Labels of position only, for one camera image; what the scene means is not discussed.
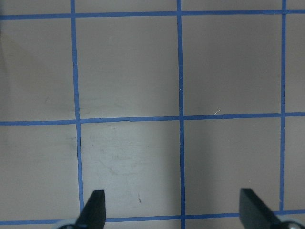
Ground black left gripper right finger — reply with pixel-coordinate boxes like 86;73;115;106
240;188;281;229

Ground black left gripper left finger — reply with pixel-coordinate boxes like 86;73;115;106
73;190;105;229

